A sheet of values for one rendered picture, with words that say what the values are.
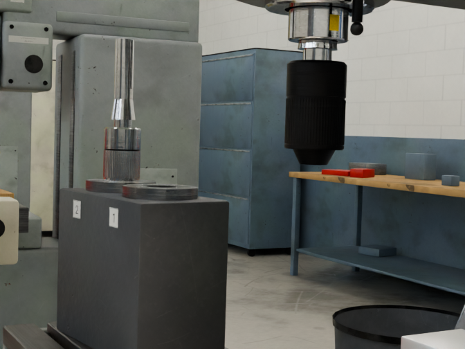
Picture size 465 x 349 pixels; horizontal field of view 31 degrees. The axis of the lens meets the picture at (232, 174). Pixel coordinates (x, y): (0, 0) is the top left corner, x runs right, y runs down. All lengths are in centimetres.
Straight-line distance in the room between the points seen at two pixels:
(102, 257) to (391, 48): 643
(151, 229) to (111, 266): 8
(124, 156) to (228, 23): 889
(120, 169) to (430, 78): 595
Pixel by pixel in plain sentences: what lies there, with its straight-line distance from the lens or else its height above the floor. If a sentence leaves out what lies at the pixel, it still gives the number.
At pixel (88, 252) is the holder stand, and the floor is 106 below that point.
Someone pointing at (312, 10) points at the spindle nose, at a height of 130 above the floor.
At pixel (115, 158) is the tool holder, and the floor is 117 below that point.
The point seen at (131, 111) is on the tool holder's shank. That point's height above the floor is 123.
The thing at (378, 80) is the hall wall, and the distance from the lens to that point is 742.
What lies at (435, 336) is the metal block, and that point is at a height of 108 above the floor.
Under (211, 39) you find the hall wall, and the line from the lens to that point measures 1028.
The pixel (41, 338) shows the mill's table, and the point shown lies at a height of 94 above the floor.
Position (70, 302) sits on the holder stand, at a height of 98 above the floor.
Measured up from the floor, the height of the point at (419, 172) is 94.
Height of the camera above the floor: 121
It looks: 3 degrees down
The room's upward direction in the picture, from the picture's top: 2 degrees clockwise
